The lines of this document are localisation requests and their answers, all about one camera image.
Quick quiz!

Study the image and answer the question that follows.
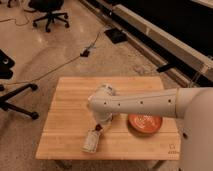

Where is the black chair base left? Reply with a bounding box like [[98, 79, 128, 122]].
[[0, 49, 40, 121]]

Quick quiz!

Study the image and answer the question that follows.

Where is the black office chair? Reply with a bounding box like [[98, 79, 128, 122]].
[[28, 0, 70, 33]]

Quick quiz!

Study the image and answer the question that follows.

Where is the wooden table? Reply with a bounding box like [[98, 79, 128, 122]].
[[36, 77, 180, 160]]

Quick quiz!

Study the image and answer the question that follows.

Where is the black floor cable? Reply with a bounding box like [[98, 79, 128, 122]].
[[0, 26, 108, 87]]

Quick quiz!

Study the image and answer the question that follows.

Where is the orange plate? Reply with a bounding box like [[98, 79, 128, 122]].
[[128, 114, 163, 134]]

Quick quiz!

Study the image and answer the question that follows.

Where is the long grey rail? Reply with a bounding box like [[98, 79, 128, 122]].
[[81, 0, 213, 86]]

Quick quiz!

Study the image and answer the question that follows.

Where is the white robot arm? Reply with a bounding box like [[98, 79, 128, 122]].
[[88, 85, 213, 171]]

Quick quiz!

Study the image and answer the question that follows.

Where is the black floor box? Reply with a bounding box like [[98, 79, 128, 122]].
[[105, 28, 127, 44]]

